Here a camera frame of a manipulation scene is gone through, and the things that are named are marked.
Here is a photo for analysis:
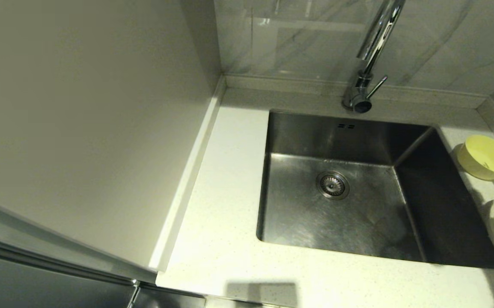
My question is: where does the chrome faucet lever handle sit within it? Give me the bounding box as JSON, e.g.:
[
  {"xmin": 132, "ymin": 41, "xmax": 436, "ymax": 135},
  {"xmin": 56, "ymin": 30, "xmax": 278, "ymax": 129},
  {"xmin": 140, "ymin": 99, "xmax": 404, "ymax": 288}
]
[{"xmin": 367, "ymin": 76, "xmax": 388, "ymax": 100}]

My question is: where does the stainless steel sink basin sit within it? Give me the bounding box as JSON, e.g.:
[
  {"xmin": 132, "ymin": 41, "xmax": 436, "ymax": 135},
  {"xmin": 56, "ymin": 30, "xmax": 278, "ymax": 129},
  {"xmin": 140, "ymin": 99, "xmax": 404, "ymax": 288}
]
[{"xmin": 256, "ymin": 110, "xmax": 494, "ymax": 269}]

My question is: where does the round metal drain strainer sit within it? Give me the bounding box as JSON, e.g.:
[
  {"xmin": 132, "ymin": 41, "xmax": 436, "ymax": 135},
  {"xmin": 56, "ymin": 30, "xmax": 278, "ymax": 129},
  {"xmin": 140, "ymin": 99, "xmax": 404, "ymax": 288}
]
[{"xmin": 315, "ymin": 171, "xmax": 351, "ymax": 200}]

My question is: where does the grey cabinet side panel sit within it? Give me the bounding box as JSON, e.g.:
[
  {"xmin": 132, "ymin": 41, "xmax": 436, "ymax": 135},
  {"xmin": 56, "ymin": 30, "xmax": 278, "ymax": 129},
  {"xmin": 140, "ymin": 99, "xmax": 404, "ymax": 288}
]
[{"xmin": 0, "ymin": 0, "xmax": 223, "ymax": 276}]

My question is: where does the chrome kitchen faucet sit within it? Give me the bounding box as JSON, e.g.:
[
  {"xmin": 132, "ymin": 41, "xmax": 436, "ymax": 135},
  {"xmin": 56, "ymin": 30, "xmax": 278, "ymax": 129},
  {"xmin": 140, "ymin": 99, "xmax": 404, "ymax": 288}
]
[{"xmin": 342, "ymin": 0, "xmax": 406, "ymax": 114}]

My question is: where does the yellow plastic bowl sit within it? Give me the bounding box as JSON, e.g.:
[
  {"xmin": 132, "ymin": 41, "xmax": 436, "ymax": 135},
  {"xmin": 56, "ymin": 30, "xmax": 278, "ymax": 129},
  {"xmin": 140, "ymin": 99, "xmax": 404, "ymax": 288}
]
[{"xmin": 457, "ymin": 135, "xmax": 494, "ymax": 181}]

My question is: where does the stainless steel appliance front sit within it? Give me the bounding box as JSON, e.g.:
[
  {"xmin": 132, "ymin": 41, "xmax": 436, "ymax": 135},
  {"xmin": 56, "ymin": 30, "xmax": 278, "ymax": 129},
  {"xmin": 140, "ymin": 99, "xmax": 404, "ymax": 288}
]
[{"xmin": 0, "ymin": 233, "xmax": 207, "ymax": 308}]

